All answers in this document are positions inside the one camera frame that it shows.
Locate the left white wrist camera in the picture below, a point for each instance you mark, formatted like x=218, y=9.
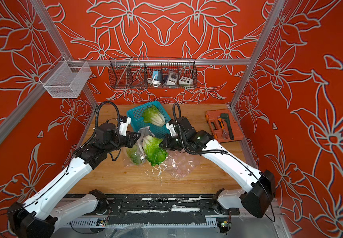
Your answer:
x=124, y=121

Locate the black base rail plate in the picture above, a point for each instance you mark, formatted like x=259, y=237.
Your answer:
x=163, y=209

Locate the black wire wall basket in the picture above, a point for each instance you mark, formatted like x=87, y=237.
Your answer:
x=138, y=75

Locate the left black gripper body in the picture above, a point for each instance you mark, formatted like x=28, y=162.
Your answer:
x=123, y=141

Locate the blue white charger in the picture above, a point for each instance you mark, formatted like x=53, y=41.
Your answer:
x=156, y=76

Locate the chinese cabbage at basket back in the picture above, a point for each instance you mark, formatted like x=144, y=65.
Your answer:
x=153, y=116

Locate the orange handled pliers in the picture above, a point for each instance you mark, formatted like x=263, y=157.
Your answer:
x=221, y=123

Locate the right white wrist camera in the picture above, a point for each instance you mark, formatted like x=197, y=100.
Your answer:
x=170, y=126

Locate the clear zipper bag pink dots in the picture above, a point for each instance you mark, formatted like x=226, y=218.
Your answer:
x=177, y=164

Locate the aluminium frame crossbar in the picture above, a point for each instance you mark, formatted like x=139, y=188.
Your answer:
x=198, y=62

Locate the teal plastic basket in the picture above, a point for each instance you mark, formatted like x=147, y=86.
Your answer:
x=137, y=121

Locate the white power strip cube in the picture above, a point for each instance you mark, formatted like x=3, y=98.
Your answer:
x=186, y=82

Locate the black pipe wrench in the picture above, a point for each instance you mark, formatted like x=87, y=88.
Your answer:
x=226, y=118

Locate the orange tool case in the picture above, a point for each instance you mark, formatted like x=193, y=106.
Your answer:
x=220, y=135

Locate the clear plastic wall bin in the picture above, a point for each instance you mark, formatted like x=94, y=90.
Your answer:
x=66, y=80

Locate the white adapter with sockets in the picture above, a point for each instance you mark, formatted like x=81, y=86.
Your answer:
x=172, y=78

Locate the chinese cabbage small front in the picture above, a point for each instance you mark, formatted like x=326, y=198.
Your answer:
x=154, y=153

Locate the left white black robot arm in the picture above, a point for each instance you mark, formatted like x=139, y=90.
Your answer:
x=38, y=216

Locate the chinese cabbage long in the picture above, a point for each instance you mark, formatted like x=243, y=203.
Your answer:
x=135, y=155

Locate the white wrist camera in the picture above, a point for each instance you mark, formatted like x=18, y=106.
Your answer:
x=124, y=121
x=170, y=126

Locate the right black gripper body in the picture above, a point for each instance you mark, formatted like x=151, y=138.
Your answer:
x=174, y=143

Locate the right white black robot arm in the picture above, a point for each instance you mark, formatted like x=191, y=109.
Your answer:
x=257, y=188

